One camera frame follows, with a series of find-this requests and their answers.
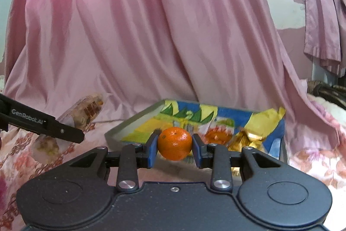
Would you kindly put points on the tied pink curtain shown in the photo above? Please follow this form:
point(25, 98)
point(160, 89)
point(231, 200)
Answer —
point(321, 17)

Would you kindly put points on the floral bedsheet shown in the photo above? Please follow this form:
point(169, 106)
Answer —
point(310, 155)

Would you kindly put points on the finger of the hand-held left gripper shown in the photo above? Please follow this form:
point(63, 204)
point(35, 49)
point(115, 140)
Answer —
point(54, 126)

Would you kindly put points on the grey box with colourful lining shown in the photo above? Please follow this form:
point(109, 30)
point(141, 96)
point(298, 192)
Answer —
point(135, 122)

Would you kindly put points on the clear nut bar packet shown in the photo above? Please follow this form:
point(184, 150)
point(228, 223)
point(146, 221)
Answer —
point(86, 109)

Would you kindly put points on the orange tangerine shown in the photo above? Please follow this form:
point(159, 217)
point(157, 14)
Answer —
point(175, 143)

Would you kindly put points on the gold candy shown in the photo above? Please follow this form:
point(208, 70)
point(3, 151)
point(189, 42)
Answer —
point(246, 141)

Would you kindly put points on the large pink curtain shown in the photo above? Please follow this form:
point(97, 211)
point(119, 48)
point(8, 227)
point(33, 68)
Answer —
point(162, 30)

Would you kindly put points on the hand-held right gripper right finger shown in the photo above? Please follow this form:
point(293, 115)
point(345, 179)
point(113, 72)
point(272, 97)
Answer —
point(196, 151)

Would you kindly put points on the dark patterned handbag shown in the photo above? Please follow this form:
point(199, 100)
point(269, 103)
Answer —
point(328, 93)

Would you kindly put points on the small orange red packet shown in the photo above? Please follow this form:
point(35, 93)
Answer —
point(219, 131)

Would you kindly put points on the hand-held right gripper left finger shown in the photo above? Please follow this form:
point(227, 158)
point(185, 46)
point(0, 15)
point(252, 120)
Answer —
point(152, 149)

